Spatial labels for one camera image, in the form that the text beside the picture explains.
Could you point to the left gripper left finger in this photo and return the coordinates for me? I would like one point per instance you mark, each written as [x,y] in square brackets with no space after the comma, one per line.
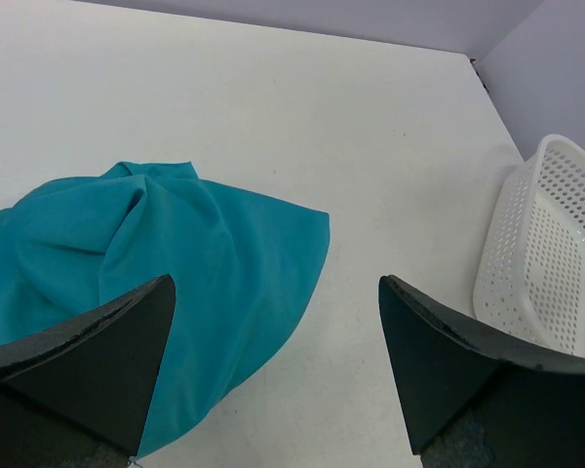
[78,394]

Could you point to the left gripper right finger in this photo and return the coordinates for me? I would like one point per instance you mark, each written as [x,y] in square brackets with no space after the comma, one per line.
[474,396]

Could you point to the white perforated plastic basket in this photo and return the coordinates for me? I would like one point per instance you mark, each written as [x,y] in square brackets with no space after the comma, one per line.
[531,279]

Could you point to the dark teal t shirt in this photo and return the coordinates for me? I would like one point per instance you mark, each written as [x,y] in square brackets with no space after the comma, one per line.
[245,266]

